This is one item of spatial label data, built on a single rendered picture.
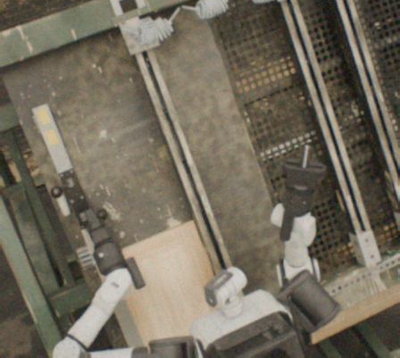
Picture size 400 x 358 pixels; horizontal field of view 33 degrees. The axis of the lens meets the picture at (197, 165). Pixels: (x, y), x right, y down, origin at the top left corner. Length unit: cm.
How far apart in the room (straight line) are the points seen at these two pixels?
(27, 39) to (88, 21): 20
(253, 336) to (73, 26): 107
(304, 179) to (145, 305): 75
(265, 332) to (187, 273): 62
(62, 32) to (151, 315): 99
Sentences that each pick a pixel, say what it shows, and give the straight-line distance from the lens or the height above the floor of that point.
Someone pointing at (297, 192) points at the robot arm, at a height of 152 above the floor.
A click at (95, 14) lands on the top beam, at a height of 191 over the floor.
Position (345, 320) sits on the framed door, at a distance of 317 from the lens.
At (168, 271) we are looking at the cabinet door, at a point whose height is 112.
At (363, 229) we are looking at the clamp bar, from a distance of 256.
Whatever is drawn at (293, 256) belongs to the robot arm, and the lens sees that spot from 219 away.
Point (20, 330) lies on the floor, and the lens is 386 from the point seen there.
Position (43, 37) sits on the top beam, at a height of 190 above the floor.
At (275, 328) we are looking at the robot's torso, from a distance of 185.
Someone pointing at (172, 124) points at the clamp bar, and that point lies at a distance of 226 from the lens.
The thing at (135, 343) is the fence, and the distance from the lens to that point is 240.
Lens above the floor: 295
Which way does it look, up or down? 42 degrees down
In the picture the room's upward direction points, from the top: 12 degrees counter-clockwise
